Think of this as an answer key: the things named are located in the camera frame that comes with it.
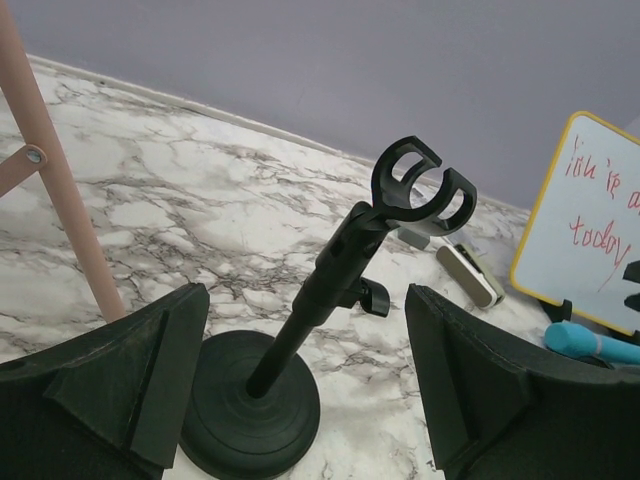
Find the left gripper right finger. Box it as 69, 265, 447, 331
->
405, 284, 639, 479

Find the pink music stand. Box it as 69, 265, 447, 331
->
1, 2, 125, 322

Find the black microphone stand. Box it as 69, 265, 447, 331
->
180, 136, 477, 479

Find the small whiteboard yellow frame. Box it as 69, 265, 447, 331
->
510, 111, 639, 335

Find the white stapler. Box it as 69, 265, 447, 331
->
436, 243, 505, 310

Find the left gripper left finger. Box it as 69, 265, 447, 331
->
1, 283, 210, 479

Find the blue toy microphone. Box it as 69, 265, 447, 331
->
544, 321, 639, 365

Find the green whiteboard eraser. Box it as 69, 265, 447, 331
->
397, 228, 430, 251

